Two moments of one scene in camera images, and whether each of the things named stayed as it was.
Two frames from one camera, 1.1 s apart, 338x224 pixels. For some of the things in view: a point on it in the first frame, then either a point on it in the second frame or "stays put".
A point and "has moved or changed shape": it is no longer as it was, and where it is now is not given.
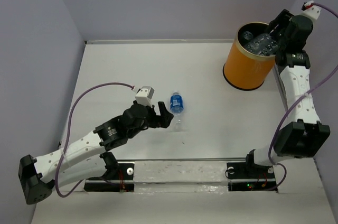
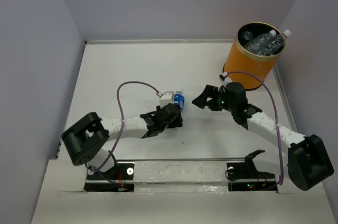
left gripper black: (156, 121) -> (176, 122)
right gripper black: (281, 19) -> (209, 91)
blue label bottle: (176, 108) has moved or changed shape
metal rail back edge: (160, 42) stays put
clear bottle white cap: (247, 35) stays put
